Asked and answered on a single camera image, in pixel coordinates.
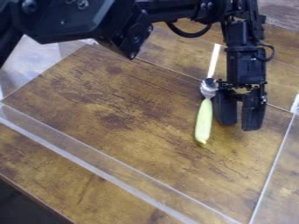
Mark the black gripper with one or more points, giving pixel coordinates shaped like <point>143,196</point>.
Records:
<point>242,25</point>

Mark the green handled metal spoon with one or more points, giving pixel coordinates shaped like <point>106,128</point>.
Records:
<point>208,88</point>

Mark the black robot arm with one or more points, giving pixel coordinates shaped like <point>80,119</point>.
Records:
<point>122,24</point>

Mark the clear acrylic enclosure wall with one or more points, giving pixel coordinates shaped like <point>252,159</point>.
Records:
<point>118,115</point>

